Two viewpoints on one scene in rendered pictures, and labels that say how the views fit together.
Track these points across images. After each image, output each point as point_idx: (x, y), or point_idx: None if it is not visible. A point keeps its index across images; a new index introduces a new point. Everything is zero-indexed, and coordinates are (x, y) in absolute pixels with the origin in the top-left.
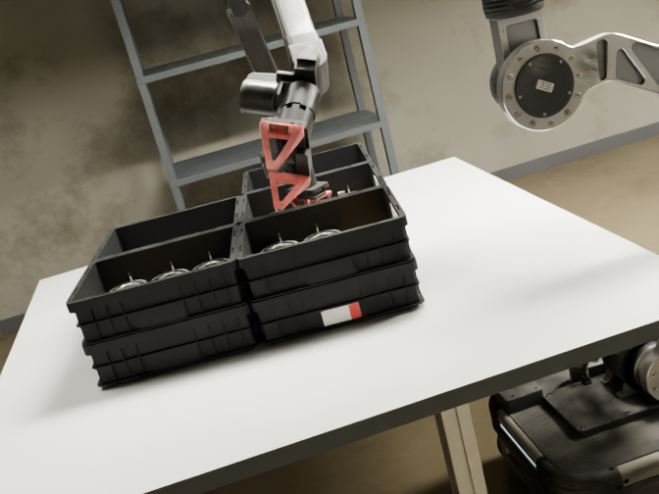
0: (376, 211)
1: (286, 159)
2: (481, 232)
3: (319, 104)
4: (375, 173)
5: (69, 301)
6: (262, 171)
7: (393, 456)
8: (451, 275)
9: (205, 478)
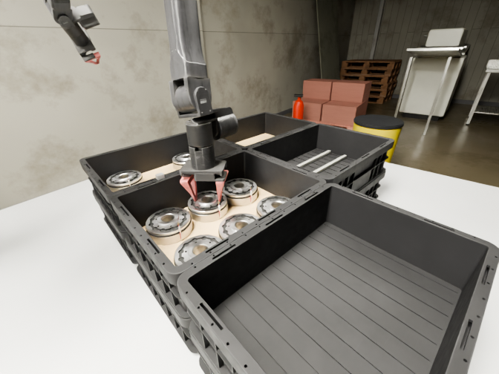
0: None
1: (88, 48)
2: (25, 368)
3: (62, 27)
4: (138, 222)
5: (266, 112)
6: (480, 267)
7: None
8: (82, 257)
9: None
